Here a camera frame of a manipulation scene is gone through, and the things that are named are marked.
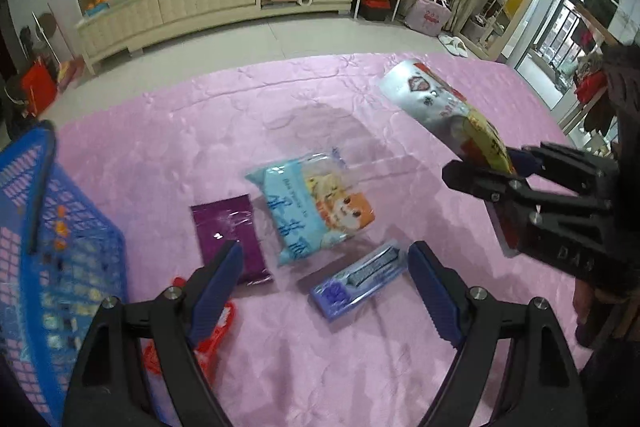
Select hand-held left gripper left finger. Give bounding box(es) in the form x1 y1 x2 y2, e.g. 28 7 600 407
62 241 244 427

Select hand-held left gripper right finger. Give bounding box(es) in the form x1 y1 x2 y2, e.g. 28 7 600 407
407 241 588 427

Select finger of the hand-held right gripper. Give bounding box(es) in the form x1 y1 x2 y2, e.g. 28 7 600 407
510 142 618 198
442 160 608 218

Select silver yellow snack bag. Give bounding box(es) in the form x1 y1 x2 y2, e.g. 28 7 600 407
377 59 516 175

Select blue purple snack packet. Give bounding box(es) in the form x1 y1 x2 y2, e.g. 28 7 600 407
298 239 407 320

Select blue plastic basket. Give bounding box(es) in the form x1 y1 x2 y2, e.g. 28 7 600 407
0 121 128 425

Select person's right hand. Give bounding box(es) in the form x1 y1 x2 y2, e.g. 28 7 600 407
572 281 602 349

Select red snack packet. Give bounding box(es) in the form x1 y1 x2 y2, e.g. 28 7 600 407
142 277 238 388

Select hanging red and black clothes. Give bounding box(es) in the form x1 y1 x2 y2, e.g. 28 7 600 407
572 67 618 132

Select light blue cartoon snack packet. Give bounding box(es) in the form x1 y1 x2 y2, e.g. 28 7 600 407
245 147 377 269

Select glass sliding door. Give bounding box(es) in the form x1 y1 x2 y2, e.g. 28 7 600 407
510 0 640 108

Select wooden rack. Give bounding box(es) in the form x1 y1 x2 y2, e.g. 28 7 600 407
575 4 621 52

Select pink tote bag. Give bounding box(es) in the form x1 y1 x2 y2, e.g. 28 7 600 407
404 0 453 38

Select pink tablecloth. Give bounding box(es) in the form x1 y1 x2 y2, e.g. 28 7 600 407
30 52 601 427

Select colourful broom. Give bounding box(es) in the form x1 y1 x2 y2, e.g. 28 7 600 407
56 57 86 90

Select red bag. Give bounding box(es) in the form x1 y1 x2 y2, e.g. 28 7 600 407
20 59 58 118

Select black bag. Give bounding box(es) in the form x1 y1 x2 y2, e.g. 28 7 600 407
0 77 26 140

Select round brown wall plate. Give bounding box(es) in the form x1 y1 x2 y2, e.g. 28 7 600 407
36 11 60 38

